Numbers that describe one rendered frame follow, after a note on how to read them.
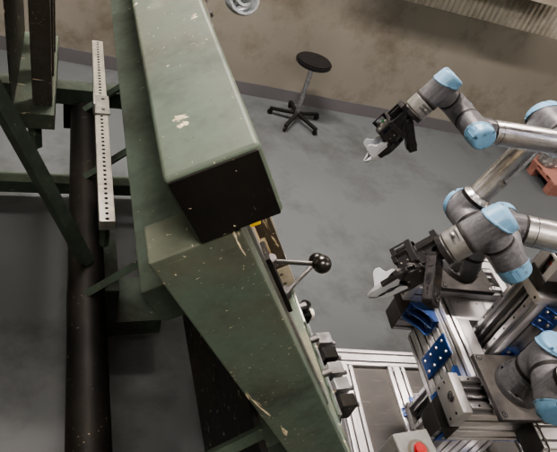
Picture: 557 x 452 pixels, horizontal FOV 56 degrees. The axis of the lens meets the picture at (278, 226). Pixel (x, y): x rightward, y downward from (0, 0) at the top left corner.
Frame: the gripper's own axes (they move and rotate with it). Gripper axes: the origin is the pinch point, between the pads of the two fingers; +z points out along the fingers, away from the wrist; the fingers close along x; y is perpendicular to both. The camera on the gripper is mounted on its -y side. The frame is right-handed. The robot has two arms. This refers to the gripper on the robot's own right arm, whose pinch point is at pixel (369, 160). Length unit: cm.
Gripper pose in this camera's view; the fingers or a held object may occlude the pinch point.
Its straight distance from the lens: 169.6
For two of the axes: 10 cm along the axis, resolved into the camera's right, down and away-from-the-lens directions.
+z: -6.8, 6.2, 3.9
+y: -7.2, -4.9, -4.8
